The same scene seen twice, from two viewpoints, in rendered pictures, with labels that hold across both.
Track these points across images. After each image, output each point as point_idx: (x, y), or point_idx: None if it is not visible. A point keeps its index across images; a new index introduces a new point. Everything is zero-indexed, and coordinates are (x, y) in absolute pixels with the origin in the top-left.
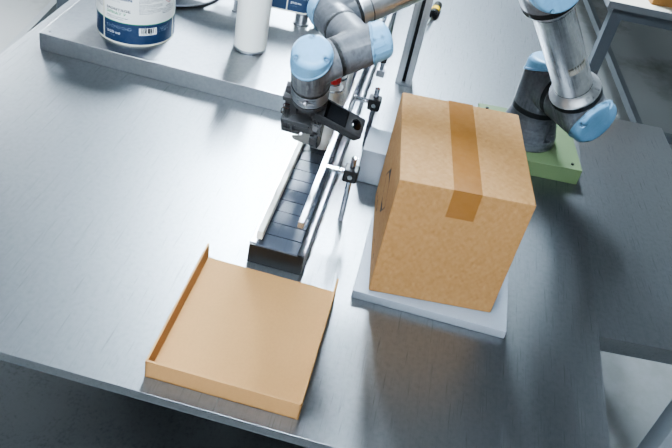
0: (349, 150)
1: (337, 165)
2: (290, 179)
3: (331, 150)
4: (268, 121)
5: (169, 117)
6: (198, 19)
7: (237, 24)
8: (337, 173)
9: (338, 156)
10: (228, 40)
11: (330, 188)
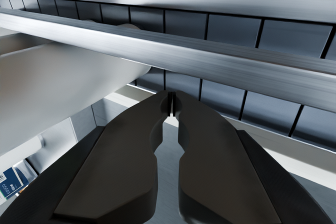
0: None
1: None
2: (300, 128)
3: (266, 66)
4: (111, 112)
5: (155, 208)
6: (38, 165)
7: (13, 165)
8: None
9: None
10: (40, 149)
11: None
